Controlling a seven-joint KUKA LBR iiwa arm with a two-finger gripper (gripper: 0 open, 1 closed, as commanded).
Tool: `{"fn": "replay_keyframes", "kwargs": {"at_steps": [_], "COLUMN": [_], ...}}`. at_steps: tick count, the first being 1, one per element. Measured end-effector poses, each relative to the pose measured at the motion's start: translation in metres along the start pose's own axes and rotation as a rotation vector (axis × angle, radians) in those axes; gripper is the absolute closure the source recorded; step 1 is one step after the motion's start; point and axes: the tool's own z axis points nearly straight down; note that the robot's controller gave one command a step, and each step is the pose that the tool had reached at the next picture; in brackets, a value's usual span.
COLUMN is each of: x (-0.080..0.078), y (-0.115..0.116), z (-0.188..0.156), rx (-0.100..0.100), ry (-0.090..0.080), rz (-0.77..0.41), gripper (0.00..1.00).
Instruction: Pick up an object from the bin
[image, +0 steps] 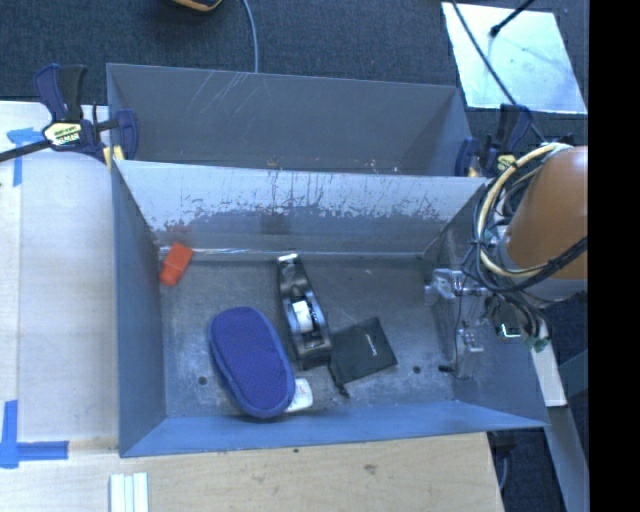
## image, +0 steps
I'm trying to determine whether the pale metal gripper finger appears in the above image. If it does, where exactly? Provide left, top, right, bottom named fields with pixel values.
left=424, top=267, right=472, bottom=306
left=453, top=327, right=487, bottom=380

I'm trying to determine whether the black flat pouch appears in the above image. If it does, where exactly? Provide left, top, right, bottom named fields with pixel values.
left=326, top=316, right=400, bottom=400

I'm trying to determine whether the black tape dispenser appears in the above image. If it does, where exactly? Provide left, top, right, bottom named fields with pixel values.
left=275, top=252, right=333, bottom=372

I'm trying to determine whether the grey metal bin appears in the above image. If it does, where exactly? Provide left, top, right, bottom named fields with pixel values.
left=105, top=62, right=552, bottom=459

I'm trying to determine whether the small white packet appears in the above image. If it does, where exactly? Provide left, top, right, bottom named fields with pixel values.
left=284, top=377, right=315, bottom=415

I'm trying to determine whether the blue quilted oval pouch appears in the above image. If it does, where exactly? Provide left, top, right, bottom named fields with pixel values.
left=207, top=305, right=297, bottom=420

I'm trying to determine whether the orange-red block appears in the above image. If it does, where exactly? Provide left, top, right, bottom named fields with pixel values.
left=159, top=242, right=195, bottom=288

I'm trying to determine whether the pale wood board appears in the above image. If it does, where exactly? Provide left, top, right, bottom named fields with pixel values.
left=0, top=101, right=122, bottom=444

